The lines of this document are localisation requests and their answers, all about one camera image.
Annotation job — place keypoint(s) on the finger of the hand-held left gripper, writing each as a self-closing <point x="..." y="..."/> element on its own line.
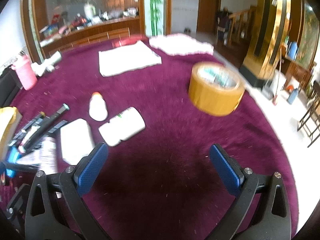
<point x="22" y="167"/>
<point x="15" y="200"/>

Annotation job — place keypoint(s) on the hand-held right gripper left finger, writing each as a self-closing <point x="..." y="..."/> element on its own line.
<point x="92" y="167"/>

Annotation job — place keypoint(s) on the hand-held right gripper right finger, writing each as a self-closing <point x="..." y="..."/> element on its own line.
<point x="225" y="170"/>

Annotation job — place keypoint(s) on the white rectangular packet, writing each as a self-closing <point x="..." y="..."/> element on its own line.
<point x="75" y="140"/>

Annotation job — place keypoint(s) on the yellow-lined white box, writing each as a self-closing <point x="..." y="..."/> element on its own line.
<point x="7" y="120"/>

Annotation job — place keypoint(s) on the white glue bottle orange cap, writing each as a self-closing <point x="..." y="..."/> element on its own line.
<point x="98" y="108"/>

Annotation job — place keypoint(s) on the white bottle lying down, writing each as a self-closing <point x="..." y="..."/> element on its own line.
<point x="122" y="127"/>

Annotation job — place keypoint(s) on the brown packing tape roll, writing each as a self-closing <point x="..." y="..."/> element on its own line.
<point x="212" y="100"/>

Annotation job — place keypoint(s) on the black sofa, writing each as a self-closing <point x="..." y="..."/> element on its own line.
<point x="7" y="85"/>

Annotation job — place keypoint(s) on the burgundy velvet tablecloth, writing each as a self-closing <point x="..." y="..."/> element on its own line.
<point x="162" y="105"/>

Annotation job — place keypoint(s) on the pink knitted cup holder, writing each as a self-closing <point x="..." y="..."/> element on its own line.
<point x="25" y="75"/>

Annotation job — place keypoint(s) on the dark folding chair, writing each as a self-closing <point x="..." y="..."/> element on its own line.
<point x="311" y="120"/>

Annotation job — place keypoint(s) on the blue bottle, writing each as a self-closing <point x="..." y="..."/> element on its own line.
<point x="292" y="96"/>

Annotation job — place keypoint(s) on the wooden sideboard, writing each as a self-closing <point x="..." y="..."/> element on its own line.
<point x="298" y="72"/>

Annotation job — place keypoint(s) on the red packet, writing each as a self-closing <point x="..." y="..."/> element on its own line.
<point x="125" y="42"/>

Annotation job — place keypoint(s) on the pink knitted mat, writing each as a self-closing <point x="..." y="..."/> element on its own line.
<point x="180" y="43"/>

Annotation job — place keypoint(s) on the blue jug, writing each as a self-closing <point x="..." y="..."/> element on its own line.
<point x="293" y="51"/>

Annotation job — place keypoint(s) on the wooden cabinet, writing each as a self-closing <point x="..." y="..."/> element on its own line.
<point x="105" y="30"/>

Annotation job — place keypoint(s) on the gold pillar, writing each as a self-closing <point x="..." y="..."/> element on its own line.
<point x="272" y="30"/>

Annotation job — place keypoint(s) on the wooden stair railing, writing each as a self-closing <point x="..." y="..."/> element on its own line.
<point x="242" y="22"/>

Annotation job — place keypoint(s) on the wooden door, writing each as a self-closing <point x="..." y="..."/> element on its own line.
<point x="208" y="10"/>

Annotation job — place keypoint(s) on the landscape wall painting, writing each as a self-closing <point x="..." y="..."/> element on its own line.
<point x="308" y="35"/>

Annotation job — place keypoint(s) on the bamboo wall painting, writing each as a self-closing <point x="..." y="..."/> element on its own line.
<point x="155" y="7"/>

